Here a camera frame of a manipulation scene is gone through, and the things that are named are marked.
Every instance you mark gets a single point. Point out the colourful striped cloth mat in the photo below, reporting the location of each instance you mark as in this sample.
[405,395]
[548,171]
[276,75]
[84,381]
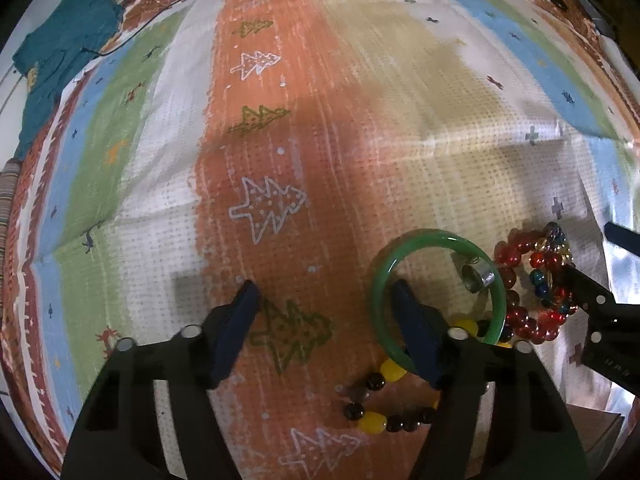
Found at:
[300,135]

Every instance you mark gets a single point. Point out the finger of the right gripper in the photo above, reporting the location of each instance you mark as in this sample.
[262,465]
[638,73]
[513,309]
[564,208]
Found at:
[622,237]
[587,293]

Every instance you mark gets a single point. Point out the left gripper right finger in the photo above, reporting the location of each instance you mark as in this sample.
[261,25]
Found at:
[531,435]

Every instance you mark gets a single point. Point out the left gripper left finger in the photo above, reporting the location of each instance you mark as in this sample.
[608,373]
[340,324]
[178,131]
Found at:
[116,435]

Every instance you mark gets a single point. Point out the silver metal tin box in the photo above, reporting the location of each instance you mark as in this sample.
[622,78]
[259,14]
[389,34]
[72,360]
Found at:
[597,432]

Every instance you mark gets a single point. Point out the green jade bangle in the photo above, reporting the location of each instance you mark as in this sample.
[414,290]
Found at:
[402,247]

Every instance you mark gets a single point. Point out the striped grey pillow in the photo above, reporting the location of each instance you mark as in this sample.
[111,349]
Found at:
[8,181]

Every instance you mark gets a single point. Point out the teal shirt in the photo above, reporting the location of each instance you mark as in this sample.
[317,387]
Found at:
[51,56]

